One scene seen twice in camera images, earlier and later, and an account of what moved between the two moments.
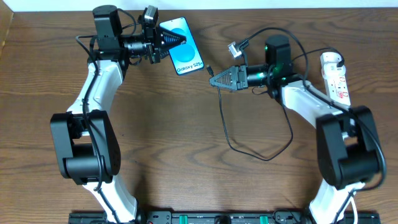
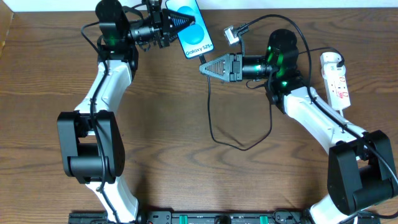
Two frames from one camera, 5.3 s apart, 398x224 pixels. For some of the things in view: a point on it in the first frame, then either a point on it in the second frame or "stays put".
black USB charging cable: [341, 63] -> [270, 102]
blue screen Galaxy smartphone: [186, 56] -> [195, 39]
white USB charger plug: [328, 62] stays put
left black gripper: [155, 45] -> [158, 27]
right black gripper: [241, 77] -> [236, 67]
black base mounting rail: [223, 218] stays put
